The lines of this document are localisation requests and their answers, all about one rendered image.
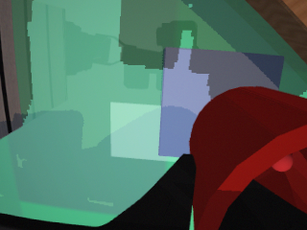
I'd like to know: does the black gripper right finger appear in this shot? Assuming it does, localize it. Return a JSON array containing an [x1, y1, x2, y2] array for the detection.
[[219, 180, 307, 230]]

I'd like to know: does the red ball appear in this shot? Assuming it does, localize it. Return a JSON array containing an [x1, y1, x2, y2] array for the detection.
[[272, 153, 293, 173]]

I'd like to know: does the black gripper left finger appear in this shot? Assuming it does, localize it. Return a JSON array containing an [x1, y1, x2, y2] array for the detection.
[[0, 153, 196, 230]]

